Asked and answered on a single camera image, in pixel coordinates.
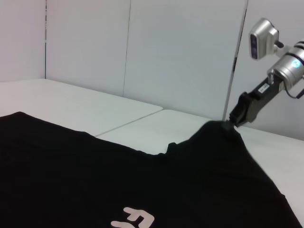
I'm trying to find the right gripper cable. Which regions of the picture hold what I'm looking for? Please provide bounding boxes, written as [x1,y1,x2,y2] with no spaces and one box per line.
[284,82,304,100]

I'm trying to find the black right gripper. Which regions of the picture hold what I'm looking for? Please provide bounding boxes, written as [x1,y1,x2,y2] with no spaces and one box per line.
[222,79,285,131]

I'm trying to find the black shirt with FREE print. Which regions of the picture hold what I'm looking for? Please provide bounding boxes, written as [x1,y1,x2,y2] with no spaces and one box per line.
[0,111,304,228]

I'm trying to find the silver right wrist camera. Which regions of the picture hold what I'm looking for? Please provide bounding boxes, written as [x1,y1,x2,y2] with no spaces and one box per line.
[248,18,280,60]

